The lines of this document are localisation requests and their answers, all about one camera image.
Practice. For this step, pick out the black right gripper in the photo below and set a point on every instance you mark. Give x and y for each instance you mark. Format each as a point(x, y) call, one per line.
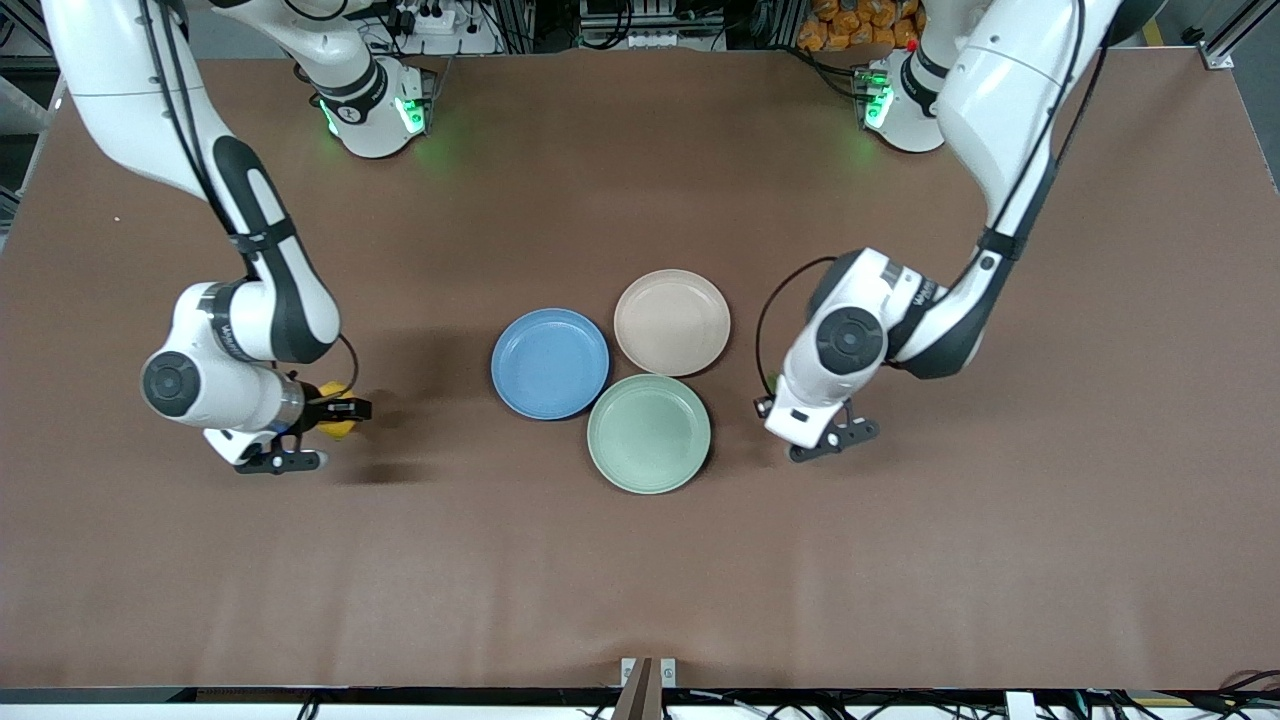
point(318, 410)

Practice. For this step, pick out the yellow lemon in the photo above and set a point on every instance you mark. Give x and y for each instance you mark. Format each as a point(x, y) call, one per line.
point(342, 431)

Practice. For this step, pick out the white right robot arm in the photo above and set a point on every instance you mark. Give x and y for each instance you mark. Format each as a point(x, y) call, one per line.
point(270, 310)

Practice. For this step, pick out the pile of orange fruit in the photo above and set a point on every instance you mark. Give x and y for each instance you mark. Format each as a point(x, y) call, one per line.
point(850, 25)

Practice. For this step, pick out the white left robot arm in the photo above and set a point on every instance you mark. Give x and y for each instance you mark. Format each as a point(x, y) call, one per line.
point(1010, 90)

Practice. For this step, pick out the blue round plate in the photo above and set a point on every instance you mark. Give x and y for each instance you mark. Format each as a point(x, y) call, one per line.
point(550, 363)

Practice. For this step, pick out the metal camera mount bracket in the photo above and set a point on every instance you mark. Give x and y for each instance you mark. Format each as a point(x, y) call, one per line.
point(648, 685)

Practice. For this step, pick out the aluminium frame profile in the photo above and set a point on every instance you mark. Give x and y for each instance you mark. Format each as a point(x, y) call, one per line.
point(1225, 45)

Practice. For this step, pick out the white tag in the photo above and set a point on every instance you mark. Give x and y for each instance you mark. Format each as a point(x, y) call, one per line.
point(1020, 705)

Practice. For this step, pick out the beige round plate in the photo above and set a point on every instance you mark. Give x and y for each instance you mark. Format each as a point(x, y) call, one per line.
point(672, 322)

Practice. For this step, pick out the white power strip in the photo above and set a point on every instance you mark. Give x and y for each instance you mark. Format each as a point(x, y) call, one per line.
point(430, 20)

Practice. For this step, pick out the light green round plate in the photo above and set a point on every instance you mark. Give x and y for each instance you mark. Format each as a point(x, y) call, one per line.
point(649, 433)

